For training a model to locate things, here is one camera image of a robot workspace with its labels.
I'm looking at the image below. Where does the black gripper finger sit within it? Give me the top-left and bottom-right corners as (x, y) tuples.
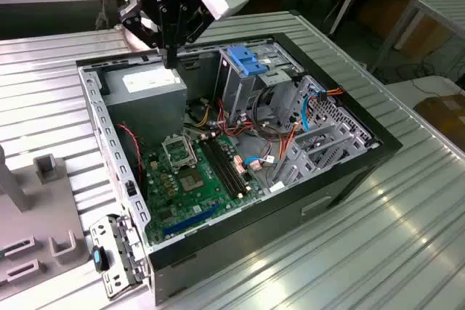
(118, 0), (171, 70)
(170, 4), (215, 70)

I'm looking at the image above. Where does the orange power wire black plug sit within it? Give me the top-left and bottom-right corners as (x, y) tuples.
(275, 86), (345, 166)

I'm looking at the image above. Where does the metal disk bay cage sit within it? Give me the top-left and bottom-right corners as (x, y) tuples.
(270, 76), (381, 192)

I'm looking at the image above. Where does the blue plastic drive latch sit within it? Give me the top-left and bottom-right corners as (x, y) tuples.
(227, 45), (270, 77)

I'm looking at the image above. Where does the metal optical drive cage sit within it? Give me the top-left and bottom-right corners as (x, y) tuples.
(214, 43), (304, 124)

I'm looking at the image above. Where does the grey power supply unit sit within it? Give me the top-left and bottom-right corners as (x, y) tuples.
(101, 61), (188, 147)

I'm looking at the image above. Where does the metal socket cover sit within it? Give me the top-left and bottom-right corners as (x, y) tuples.
(161, 135), (199, 171)

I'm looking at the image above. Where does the black RAM slot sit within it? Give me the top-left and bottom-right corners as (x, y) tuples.
(198, 137), (241, 200)
(209, 135), (252, 195)

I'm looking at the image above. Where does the CPU socket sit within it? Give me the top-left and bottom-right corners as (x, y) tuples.
(177, 166), (204, 193)

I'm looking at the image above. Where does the green motherboard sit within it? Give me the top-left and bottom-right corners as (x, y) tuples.
(139, 131), (270, 246)

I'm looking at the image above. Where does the blue expansion slot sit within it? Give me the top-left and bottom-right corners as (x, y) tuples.
(161, 203), (222, 237)

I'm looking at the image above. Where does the grey parts rack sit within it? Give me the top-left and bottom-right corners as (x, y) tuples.
(0, 144), (92, 289)

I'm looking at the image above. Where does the black open PC case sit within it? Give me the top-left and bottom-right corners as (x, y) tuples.
(74, 32), (404, 307)

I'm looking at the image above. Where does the blue black latch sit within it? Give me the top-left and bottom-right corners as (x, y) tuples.
(90, 245), (110, 273)

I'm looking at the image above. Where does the white side table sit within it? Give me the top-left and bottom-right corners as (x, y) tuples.
(383, 76), (465, 111)

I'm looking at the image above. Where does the brown cardboard box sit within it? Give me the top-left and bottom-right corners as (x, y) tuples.
(413, 94), (465, 151)

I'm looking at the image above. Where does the yellow black wire bundle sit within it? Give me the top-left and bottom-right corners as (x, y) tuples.
(185, 97), (216, 130)

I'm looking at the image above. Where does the black cable loop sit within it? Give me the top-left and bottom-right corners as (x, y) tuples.
(253, 86), (288, 140)

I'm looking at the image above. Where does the red orange wire bundle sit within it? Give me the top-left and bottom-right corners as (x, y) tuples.
(216, 97), (255, 140)

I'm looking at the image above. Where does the red black fan wire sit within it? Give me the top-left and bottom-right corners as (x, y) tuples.
(116, 123), (145, 182)

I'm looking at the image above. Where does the blue data wire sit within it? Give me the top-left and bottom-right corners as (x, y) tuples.
(302, 83), (325, 133)

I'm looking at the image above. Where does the short blue wire pale plug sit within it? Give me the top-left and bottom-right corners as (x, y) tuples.
(243, 157), (263, 172)

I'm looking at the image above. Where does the metal card retention bracket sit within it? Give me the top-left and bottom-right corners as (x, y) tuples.
(89, 213), (152, 301)

